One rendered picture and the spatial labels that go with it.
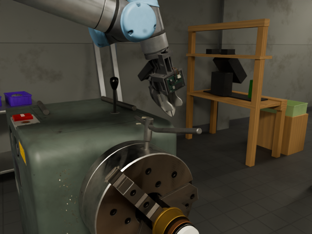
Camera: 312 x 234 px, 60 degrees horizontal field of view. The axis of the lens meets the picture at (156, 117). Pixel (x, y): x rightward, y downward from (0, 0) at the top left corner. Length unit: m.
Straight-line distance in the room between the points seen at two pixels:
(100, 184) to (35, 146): 0.20
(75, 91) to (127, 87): 0.78
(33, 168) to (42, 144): 0.07
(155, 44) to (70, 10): 0.27
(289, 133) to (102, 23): 3.83
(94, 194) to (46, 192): 0.15
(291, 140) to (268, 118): 0.44
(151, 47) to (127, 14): 0.21
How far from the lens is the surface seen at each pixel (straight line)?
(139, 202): 0.67
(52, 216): 0.84
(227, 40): 5.02
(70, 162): 0.79
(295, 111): 4.22
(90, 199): 0.73
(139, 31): 0.56
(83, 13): 0.55
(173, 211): 0.69
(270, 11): 5.98
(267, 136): 4.44
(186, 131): 0.54
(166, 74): 0.75
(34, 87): 3.80
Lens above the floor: 1.51
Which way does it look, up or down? 15 degrees down
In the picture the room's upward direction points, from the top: straight up
